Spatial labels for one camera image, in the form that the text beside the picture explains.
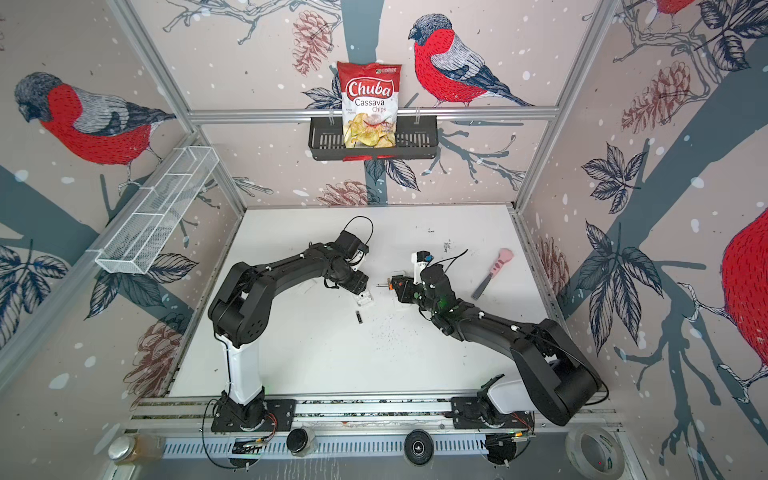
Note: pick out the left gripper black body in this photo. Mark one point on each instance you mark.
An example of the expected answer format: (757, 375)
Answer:
(355, 281)

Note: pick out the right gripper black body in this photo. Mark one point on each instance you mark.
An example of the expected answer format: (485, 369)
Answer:
(411, 293)

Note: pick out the orange black screwdriver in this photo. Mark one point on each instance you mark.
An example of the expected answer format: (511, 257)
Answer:
(387, 284)

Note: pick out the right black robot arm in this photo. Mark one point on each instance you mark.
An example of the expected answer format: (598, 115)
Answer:
(557, 377)

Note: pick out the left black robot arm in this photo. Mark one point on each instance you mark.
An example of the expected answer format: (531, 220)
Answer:
(240, 313)

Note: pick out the Chuba cassava chips bag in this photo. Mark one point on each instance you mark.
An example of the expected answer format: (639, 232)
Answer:
(369, 104)

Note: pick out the clear tape roll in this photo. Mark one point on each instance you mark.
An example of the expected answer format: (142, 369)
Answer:
(595, 453)

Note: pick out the glass jar with lid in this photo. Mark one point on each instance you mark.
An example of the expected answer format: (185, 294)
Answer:
(136, 449)

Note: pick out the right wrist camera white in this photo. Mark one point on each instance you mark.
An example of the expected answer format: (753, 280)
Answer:
(420, 260)

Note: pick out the pink handled brush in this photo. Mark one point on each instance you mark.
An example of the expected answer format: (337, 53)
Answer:
(504, 256)

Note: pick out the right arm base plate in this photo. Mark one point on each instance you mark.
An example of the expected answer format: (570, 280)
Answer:
(467, 413)

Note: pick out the aluminium front rail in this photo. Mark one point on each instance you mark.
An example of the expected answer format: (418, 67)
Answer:
(350, 426)

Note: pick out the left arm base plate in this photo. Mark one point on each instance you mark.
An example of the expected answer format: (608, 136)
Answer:
(257, 416)

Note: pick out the black wall basket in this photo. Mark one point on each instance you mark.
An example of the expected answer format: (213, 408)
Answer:
(409, 138)

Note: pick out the white wire mesh shelf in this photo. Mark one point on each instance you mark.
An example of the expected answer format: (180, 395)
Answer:
(162, 204)

